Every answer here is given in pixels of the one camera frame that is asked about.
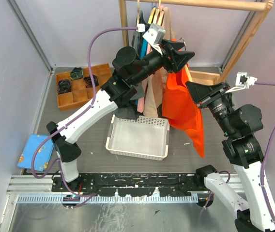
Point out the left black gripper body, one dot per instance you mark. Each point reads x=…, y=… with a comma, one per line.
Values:
x=156, y=62

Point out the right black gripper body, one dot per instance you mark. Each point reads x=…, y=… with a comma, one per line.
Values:
x=219, y=104

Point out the orange t shirt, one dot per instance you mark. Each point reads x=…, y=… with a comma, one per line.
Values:
x=181, y=112

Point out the wooden hanger with metal hook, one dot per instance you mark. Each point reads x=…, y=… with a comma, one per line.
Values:
x=186, y=65

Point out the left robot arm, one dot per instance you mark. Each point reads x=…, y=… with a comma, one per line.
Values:
x=129, y=71

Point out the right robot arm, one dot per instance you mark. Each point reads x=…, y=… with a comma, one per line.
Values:
x=255, y=212

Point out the blue t shirt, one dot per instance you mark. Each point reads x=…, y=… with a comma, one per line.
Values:
x=144, y=48

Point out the beige t shirt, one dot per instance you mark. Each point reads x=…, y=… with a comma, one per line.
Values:
x=156, y=83

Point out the wooden hanger blue shirt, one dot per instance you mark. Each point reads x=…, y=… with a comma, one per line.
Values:
x=152, y=13

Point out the pink t shirt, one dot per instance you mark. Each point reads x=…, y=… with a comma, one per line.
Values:
x=140, y=103

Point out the grey t shirt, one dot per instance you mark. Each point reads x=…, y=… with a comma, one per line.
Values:
x=129, y=110

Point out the wooden hanger grey shirt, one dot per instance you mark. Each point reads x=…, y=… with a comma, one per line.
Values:
x=138, y=14

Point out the white plastic basket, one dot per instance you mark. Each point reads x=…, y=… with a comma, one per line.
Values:
x=145, y=138

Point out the rolled dark sock top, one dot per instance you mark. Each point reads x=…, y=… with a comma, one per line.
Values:
x=76, y=73

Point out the brown wooden compartment tray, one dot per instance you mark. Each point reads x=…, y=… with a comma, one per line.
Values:
x=79, y=94

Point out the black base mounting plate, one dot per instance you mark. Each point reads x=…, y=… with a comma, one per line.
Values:
x=136, y=184

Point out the wooden clothes rack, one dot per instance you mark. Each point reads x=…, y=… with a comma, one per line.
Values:
x=258, y=11

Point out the rolled black sock left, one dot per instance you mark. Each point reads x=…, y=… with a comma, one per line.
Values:
x=64, y=86

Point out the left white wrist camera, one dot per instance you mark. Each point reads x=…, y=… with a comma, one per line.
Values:
x=153, y=34

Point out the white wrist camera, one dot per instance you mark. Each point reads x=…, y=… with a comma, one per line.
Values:
x=243, y=81
x=153, y=34

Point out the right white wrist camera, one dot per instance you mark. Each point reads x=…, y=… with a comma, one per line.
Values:
x=243, y=81

